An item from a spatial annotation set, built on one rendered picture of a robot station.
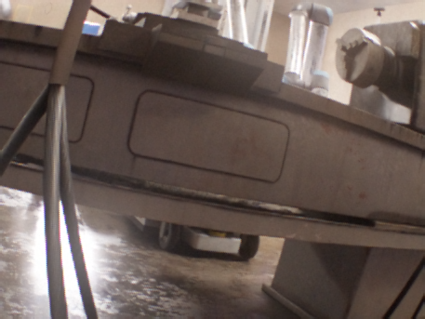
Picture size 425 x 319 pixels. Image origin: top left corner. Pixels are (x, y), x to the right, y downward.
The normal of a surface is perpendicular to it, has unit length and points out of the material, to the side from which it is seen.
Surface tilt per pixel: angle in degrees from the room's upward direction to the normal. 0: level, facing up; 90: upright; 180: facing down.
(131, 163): 90
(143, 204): 90
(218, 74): 141
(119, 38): 90
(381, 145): 90
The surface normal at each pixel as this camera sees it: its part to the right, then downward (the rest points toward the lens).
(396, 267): 0.34, 0.12
